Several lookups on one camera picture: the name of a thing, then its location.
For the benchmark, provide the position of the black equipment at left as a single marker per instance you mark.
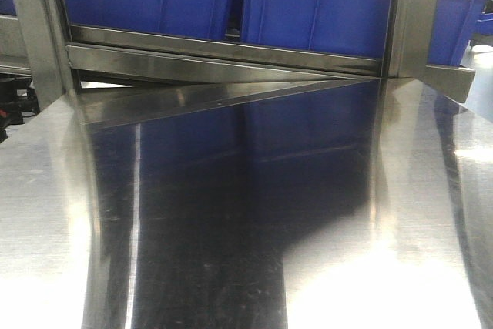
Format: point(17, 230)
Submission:
point(18, 101)

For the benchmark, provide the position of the stainless steel shelf frame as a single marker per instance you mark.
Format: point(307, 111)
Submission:
point(39, 41)

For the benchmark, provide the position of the blue plastic bin middle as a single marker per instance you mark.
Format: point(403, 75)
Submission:
point(344, 27)

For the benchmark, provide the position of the blue plastic bin right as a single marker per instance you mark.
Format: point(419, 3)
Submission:
point(454, 24)

